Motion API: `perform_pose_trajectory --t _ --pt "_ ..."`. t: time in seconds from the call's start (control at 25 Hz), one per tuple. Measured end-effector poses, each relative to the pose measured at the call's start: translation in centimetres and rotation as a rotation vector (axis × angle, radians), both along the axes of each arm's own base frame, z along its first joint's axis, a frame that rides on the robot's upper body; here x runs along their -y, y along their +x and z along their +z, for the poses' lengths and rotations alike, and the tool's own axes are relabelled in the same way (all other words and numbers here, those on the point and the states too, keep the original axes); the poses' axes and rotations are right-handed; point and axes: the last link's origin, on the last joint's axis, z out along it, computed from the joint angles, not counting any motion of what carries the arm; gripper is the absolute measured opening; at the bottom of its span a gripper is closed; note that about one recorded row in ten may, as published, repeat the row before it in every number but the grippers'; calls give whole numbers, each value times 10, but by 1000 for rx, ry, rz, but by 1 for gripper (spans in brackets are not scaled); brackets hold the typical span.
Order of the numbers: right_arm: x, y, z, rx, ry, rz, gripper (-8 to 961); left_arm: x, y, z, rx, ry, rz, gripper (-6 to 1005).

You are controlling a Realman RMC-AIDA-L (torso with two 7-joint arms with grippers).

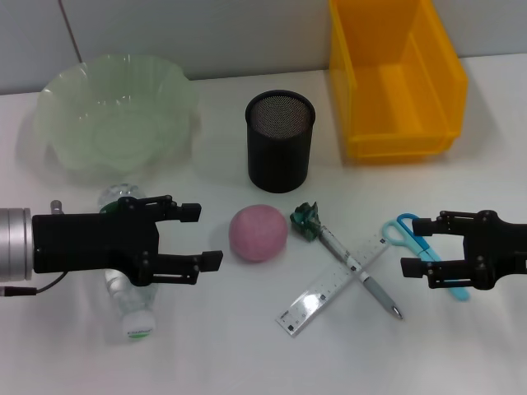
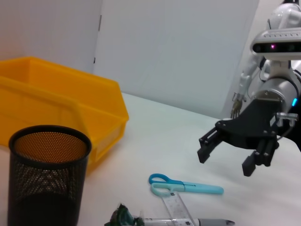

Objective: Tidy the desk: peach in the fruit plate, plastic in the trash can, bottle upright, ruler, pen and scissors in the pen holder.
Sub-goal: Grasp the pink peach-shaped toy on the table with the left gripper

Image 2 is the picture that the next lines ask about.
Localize transparent plastic ruler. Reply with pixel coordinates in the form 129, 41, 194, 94
161, 196, 197, 226

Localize grey white pen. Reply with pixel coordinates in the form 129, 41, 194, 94
138, 218, 236, 226

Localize white humanoid robot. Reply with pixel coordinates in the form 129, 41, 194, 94
231, 0, 301, 118

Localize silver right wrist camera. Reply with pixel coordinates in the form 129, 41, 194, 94
250, 30, 301, 60

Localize black mesh pen holder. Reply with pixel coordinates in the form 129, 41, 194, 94
7, 125, 92, 226

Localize blue scissors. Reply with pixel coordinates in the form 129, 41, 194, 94
148, 173, 224, 197

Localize yellow plastic storage bin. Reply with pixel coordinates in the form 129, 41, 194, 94
0, 56, 130, 177

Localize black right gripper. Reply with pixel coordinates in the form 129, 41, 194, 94
198, 98, 282, 177

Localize right gripper cable with plug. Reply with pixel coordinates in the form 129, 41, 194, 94
275, 112, 299, 142

